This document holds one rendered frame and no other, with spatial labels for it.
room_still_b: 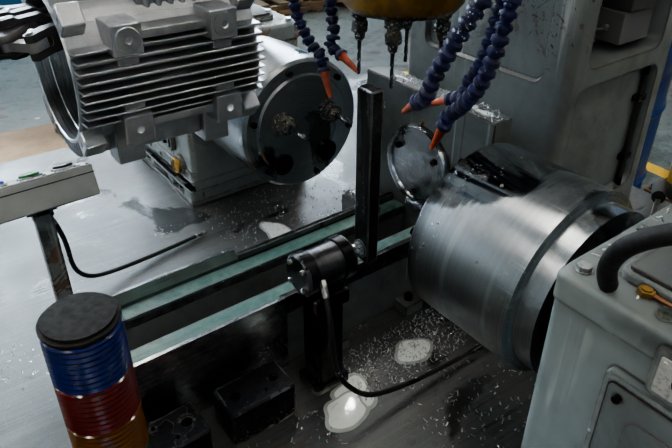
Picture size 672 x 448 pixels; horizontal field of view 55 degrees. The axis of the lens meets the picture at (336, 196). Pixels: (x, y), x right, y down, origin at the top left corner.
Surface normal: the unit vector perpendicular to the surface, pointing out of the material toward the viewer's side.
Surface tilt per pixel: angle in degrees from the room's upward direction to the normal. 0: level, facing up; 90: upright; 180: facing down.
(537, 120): 90
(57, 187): 69
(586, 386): 89
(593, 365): 89
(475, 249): 62
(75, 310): 0
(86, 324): 0
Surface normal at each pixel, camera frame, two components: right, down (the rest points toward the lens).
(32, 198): 0.56, 0.07
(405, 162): -0.80, 0.30
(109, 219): 0.00, -0.86
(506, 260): -0.68, -0.20
